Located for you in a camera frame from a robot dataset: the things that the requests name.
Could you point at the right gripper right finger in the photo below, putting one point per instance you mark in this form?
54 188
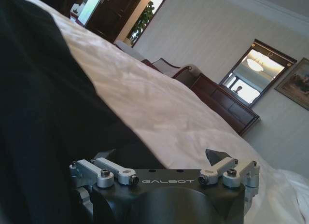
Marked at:
224 167

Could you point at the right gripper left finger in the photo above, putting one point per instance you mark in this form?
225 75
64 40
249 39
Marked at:
103 168

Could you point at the dark wooden bed footboard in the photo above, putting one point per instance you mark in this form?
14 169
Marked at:
217 96

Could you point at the white bed duvet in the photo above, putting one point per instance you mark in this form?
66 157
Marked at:
169 117

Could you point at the black garment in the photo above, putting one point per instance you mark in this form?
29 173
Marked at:
46 117

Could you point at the framed landscape painting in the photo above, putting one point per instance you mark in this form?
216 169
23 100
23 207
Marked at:
294 81

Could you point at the grey upholstered armchair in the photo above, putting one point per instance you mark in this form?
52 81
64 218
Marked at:
154 62

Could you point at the dark wooden wardrobe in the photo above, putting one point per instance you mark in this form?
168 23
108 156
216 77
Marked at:
116 14

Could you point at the green potted plant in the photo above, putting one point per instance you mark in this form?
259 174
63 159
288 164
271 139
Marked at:
144 18

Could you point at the flat television screen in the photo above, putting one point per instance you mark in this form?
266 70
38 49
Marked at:
93 6

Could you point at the dark framed wall mirror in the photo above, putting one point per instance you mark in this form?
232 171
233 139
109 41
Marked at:
256 72

